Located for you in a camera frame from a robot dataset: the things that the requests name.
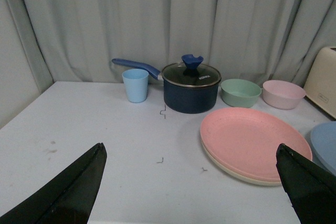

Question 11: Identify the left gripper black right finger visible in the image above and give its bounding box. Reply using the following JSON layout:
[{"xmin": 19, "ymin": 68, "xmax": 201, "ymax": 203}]
[{"xmin": 276, "ymin": 144, "xmax": 335, "ymax": 223}]

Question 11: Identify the beige plate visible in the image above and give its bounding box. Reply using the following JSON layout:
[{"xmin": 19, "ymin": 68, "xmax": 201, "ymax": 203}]
[{"xmin": 201, "ymin": 141, "xmax": 281, "ymax": 186}]

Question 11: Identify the cream toaster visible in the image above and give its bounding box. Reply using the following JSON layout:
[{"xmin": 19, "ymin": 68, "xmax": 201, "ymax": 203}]
[{"xmin": 304, "ymin": 46, "xmax": 335, "ymax": 118}]

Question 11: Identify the light blue cup left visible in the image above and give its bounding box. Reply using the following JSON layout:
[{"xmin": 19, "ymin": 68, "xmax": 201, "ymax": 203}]
[{"xmin": 122, "ymin": 69, "xmax": 149, "ymax": 103}]

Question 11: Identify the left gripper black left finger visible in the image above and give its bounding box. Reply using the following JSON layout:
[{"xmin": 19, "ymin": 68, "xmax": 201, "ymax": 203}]
[{"xmin": 1, "ymin": 143, "xmax": 107, "ymax": 223}]

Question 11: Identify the glass pot lid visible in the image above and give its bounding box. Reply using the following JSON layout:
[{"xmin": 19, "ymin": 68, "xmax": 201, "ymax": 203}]
[{"xmin": 162, "ymin": 54, "xmax": 222, "ymax": 88}]

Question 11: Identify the dark blue saucepan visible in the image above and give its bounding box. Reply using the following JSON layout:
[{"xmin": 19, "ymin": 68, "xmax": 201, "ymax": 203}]
[{"xmin": 111, "ymin": 58, "xmax": 220, "ymax": 114}]

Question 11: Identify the pink bowl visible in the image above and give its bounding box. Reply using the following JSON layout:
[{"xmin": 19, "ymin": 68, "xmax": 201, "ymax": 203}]
[{"xmin": 262, "ymin": 80, "xmax": 306, "ymax": 110}]

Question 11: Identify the pink plate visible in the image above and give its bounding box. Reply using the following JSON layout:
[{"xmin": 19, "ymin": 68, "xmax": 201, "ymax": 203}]
[{"xmin": 200, "ymin": 108, "xmax": 313, "ymax": 182}]

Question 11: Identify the light blue plate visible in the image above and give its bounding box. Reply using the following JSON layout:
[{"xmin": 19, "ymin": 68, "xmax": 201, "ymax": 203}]
[{"xmin": 310, "ymin": 122, "xmax": 336, "ymax": 175}]

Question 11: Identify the green bowl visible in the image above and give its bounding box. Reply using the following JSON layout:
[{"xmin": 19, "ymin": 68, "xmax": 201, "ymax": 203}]
[{"xmin": 220, "ymin": 79, "xmax": 261, "ymax": 108}]

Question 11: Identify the grey curtain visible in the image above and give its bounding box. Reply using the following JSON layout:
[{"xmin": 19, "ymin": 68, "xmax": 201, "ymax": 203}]
[{"xmin": 1, "ymin": 0, "xmax": 335, "ymax": 126}]

